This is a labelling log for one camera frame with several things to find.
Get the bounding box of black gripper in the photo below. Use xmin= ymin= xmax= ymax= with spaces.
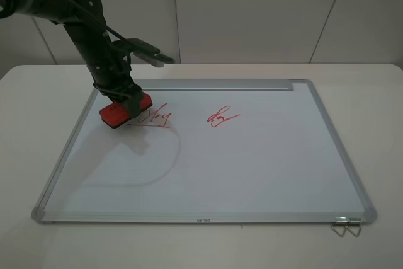
xmin=86 ymin=56 xmax=142 ymax=120

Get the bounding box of red whiteboard eraser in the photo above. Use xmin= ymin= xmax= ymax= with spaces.
xmin=99 ymin=93 xmax=153 ymax=129

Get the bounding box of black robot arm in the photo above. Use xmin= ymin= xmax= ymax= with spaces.
xmin=1 ymin=0 xmax=152 ymax=128

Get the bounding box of white framed whiteboard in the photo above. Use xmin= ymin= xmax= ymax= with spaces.
xmin=31 ymin=79 xmax=377 ymax=224

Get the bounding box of grey marker tray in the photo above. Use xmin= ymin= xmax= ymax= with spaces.
xmin=137 ymin=79 xmax=294 ymax=91

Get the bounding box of right metal hanging clip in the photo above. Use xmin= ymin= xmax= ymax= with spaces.
xmin=346 ymin=218 xmax=362 ymax=238

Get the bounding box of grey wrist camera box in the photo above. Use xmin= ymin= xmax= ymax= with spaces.
xmin=124 ymin=38 xmax=175 ymax=68

